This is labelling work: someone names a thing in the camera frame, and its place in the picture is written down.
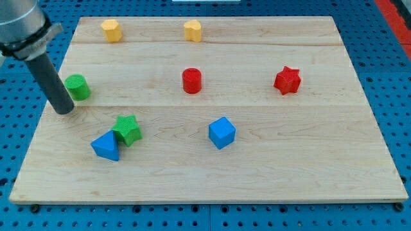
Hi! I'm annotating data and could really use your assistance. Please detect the green star block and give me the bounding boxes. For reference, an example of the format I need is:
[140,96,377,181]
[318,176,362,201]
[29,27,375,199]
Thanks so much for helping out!
[112,115,143,147]

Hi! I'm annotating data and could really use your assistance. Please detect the blue triangle block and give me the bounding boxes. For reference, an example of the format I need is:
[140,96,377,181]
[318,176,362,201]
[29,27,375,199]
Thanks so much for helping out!
[91,131,119,161]

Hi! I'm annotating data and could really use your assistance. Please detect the green cylinder block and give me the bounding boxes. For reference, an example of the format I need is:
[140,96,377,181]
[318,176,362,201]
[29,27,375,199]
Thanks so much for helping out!
[64,74,91,101]

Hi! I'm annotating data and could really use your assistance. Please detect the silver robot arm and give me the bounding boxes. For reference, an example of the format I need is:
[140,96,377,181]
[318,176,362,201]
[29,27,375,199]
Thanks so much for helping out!
[1,0,63,60]

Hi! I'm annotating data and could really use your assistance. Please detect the blue cube block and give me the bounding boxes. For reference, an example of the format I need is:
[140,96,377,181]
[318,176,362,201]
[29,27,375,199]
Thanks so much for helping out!
[208,117,236,150]

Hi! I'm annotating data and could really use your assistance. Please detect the yellow hexagon block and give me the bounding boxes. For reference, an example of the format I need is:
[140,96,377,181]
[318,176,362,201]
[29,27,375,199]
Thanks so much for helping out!
[100,19,123,42]

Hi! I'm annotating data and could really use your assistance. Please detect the red star block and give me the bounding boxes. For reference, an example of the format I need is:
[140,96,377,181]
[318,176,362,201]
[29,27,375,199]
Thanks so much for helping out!
[274,66,301,95]

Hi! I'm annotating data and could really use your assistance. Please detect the yellow heart block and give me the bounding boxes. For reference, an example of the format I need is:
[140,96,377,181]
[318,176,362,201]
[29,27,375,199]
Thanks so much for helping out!
[184,19,202,42]

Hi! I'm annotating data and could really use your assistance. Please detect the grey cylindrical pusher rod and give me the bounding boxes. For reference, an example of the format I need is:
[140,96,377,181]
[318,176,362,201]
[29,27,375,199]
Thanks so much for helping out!
[25,53,74,114]

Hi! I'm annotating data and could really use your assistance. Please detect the light wooden board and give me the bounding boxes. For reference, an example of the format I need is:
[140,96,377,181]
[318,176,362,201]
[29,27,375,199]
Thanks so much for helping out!
[10,16,408,205]

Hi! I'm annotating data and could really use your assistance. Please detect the red cylinder block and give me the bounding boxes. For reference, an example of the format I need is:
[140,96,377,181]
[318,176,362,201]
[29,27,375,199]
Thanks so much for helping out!
[182,67,202,94]

